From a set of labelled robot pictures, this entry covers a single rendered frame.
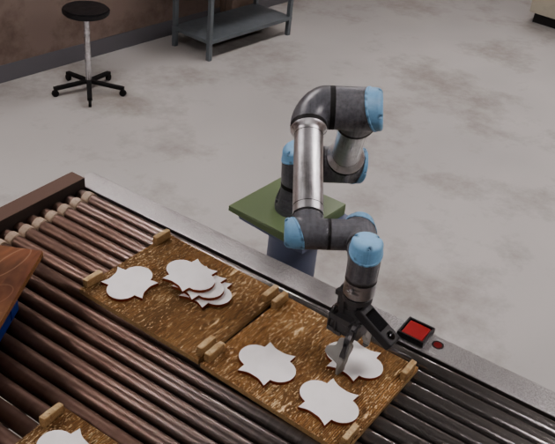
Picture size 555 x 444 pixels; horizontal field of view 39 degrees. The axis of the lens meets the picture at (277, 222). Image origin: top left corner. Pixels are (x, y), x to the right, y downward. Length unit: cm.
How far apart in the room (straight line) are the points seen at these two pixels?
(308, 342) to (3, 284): 76
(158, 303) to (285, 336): 35
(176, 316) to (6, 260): 45
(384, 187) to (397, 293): 98
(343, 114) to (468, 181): 283
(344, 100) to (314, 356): 65
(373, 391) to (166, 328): 54
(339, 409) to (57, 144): 326
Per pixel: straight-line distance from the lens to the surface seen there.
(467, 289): 392
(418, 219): 435
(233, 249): 233
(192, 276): 213
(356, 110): 205
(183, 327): 202
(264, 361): 193
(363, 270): 177
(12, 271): 205
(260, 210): 255
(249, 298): 212
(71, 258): 230
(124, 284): 214
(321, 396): 187
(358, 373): 194
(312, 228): 184
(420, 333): 212
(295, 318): 207
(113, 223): 243
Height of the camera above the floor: 227
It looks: 33 degrees down
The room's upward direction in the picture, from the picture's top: 6 degrees clockwise
